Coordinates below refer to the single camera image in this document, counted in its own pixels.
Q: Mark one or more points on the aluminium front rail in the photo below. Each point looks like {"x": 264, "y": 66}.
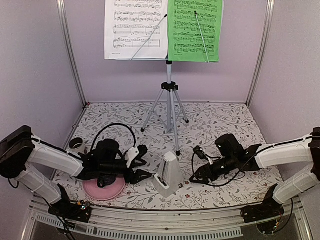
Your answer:
{"x": 191, "y": 215}

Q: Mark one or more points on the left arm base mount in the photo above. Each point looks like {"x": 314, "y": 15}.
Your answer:
{"x": 69, "y": 210}

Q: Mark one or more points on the white sheet music page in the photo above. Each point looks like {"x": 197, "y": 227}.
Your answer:
{"x": 136, "y": 29}

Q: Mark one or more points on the green sheet music page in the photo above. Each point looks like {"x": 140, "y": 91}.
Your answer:
{"x": 194, "y": 29}

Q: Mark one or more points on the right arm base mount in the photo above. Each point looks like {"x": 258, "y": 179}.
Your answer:
{"x": 269, "y": 208}

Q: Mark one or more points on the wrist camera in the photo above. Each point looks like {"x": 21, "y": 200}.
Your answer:
{"x": 200, "y": 152}
{"x": 134, "y": 156}

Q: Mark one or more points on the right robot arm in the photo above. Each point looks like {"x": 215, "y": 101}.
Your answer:
{"x": 257, "y": 157}

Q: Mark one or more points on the white wedge block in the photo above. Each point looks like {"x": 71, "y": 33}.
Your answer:
{"x": 169, "y": 178}

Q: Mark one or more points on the dark blue mug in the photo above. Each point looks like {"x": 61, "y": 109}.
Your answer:
{"x": 106, "y": 180}

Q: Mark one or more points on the pink plate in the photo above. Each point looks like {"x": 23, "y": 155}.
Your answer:
{"x": 108, "y": 192}

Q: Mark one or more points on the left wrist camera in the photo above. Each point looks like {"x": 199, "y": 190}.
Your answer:
{"x": 134, "y": 156}

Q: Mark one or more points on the left aluminium post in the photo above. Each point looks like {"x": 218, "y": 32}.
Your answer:
{"x": 69, "y": 49}

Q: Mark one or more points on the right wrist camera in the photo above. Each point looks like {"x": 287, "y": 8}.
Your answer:
{"x": 200, "y": 152}

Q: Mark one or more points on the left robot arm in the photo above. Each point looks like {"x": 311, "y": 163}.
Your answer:
{"x": 103, "y": 164}

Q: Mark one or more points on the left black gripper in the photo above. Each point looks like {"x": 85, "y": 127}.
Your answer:
{"x": 135, "y": 179}

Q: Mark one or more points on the light blue music stand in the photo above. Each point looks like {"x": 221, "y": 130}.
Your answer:
{"x": 170, "y": 89}

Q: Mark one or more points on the small paper cup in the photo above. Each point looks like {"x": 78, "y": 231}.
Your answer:
{"x": 77, "y": 145}

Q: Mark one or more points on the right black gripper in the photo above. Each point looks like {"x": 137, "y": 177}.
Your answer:
{"x": 202, "y": 170}

